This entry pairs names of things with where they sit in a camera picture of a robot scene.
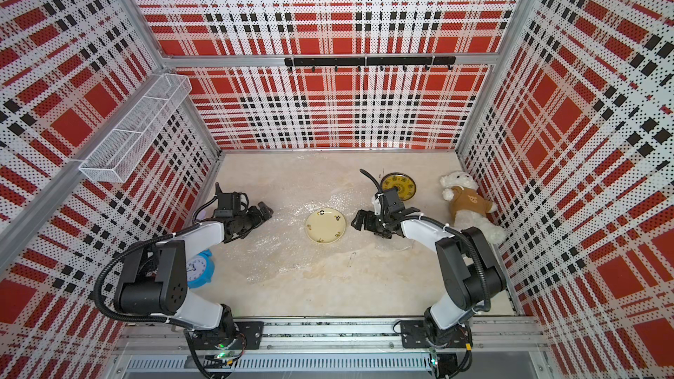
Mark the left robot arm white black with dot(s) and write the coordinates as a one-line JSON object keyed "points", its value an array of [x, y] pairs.
{"points": [[148, 282]]}

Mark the white teddy bear brown shirt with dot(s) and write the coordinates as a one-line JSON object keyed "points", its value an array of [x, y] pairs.
{"points": [[468, 208]]}

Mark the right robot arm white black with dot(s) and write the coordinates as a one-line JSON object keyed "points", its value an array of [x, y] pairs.
{"points": [[470, 273]]}

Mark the black wall hook rail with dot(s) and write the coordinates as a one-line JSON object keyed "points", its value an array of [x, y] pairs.
{"points": [[370, 61]]}

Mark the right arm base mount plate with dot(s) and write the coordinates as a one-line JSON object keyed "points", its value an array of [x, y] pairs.
{"points": [[423, 333]]}

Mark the yellow patterned dinner plate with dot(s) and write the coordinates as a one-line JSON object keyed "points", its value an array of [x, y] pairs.
{"points": [[405, 185]]}

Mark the blue alarm clock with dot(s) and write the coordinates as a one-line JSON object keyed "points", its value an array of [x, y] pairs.
{"points": [[200, 270]]}

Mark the white wire mesh shelf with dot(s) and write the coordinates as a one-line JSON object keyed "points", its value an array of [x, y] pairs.
{"points": [[117, 156]]}

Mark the cream dinner plate black characters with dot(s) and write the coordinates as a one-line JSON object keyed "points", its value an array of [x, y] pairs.
{"points": [[325, 226]]}

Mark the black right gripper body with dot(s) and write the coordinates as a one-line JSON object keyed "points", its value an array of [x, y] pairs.
{"points": [[375, 224]]}

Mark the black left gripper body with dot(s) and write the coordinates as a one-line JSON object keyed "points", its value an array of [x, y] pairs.
{"points": [[248, 220]]}

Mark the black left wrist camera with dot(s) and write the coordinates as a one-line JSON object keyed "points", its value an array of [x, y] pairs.
{"points": [[231, 204]]}

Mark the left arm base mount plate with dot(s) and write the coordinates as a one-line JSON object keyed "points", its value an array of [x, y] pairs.
{"points": [[246, 335]]}

